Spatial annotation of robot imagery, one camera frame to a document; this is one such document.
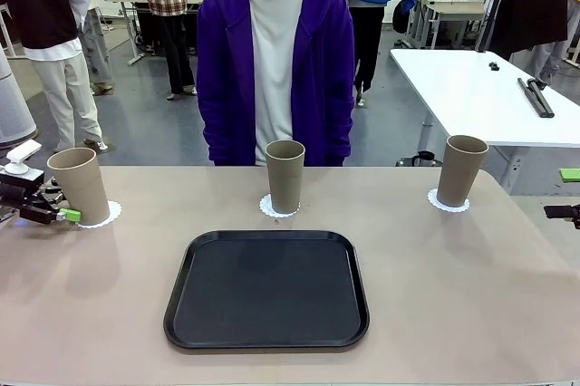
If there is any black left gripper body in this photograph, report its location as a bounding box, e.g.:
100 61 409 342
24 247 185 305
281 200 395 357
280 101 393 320
0 181 47 224

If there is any tall beige cup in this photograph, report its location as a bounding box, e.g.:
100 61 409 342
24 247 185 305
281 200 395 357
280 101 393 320
436 134 490 208
46 147 112 224
264 139 306 215

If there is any white scalloped paper coaster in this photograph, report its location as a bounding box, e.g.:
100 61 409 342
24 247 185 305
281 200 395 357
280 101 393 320
427 187 471 214
74 200 124 229
258 193 304 219

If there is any purple-sleeved left forearm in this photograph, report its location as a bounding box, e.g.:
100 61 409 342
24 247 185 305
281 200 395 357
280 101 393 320
333 100 356 166

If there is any purple-sleeved right forearm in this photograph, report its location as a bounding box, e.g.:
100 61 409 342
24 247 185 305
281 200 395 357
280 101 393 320
198 100 223 166

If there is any black folded tripod tool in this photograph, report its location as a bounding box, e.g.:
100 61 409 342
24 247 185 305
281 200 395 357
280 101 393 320
517 77 556 119

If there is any white cylindrical air purifier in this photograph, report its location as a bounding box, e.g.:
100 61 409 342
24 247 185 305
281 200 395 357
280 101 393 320
0 48 39 150

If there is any person in grey trousers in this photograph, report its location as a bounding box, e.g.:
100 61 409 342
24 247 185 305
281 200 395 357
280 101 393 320
67 0 114 95

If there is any person in dark coat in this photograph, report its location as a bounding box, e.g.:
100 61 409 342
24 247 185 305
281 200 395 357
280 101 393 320
488 0 570 86

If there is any white background workbench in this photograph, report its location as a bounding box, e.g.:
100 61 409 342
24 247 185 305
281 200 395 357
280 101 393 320
407 0 489 50

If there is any black plastic tray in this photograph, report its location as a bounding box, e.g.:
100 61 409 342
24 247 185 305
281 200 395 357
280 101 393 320
163 229 371 351

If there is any black hanging bag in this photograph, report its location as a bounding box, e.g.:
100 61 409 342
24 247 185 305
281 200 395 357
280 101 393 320
391 0 411 34

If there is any person in purple hoodie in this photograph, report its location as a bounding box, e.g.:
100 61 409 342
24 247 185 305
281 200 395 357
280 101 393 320
196 0 356 168

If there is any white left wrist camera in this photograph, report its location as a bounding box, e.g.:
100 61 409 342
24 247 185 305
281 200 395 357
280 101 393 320
4 140 45 181

